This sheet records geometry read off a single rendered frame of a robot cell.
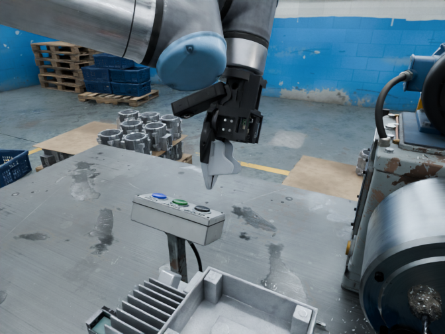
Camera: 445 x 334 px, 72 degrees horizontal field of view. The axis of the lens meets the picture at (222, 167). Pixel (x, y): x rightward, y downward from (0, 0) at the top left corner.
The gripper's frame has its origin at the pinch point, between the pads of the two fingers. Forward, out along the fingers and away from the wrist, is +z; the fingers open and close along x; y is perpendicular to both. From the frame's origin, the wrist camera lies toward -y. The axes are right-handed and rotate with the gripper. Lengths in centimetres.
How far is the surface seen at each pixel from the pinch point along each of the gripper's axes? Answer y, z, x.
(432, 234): 34.6, -1.4, -4.7
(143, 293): 5.0, 11.3, -21.3
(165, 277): 5.3, 10.7, -17.3
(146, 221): -9.4, 9.8, -3.5
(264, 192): -5, 8, 60
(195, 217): 0.8, 6.1, -3.5
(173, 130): -135, -7, 184
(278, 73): -146, -144, 500
